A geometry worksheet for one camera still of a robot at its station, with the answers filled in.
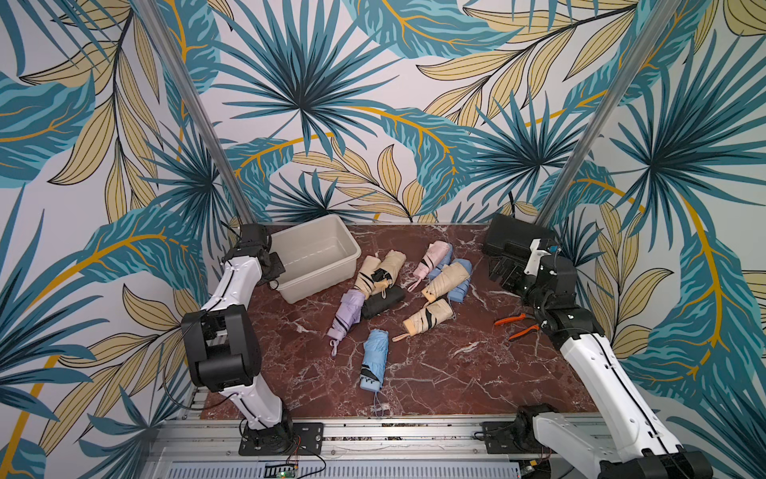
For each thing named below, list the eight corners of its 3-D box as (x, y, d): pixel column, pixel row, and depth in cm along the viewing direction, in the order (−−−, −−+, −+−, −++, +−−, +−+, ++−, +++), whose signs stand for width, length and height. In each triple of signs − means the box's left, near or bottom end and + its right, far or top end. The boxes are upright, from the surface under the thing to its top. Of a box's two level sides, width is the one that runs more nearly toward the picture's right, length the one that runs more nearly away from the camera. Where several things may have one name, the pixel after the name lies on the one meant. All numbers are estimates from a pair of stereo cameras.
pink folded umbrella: (407, 290, 102) (408, 279, 97) (431, 248, 114) (433, 237, 109) (424, 297, 100) (426, 288, 95) (447, 254, 112) (450, 243, 107)
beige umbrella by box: (352, 296, 101) (352, 289, 98) (366, 261, 111) (366, 254, 107) (370, 300, 100) (370, 293, 97) (382, 265, 110) (382, 257, 106)
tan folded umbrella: (429, 304, 97) (432, 296, 93) (417, 288, 101) (418, 280, 97) (467, 281, 103) (471, 273, 99) (454, 267, 107) (457, 258, 103)
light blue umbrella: (360, 391, 82) (360, 387, 79) (363, 334, 92) (363, 328, 89) (388, 391, 82) (388, 387, 79) (388, 334, 92) (388, 328, 89)
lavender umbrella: (323, 353, 88) (321, 346, 84) (345, 294, 101) (343, 286, 97) (347, 358, 87) (346, 352, 83) (366, 299, 100) (365, 291, 96)
